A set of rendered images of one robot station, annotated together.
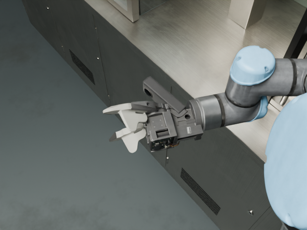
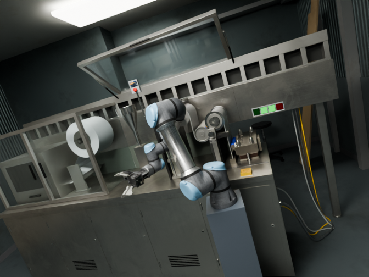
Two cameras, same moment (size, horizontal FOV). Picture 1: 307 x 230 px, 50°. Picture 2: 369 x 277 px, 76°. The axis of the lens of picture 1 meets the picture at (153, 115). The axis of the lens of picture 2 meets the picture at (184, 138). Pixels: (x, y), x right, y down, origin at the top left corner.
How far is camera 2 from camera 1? 1.08 m
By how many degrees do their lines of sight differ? 50
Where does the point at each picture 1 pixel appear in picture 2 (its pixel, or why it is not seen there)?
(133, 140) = (129, 191)
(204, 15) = not seen: hidden behind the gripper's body
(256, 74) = (150, 145)
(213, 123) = (150, 169)
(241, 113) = (156, 163)
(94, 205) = not seen: outside the picture
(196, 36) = not seen: hidden behind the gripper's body
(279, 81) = (158, 146)
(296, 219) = (153, 118)
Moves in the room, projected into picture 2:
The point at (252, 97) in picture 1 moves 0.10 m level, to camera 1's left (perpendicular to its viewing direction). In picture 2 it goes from (155, 155) to (141, 161)
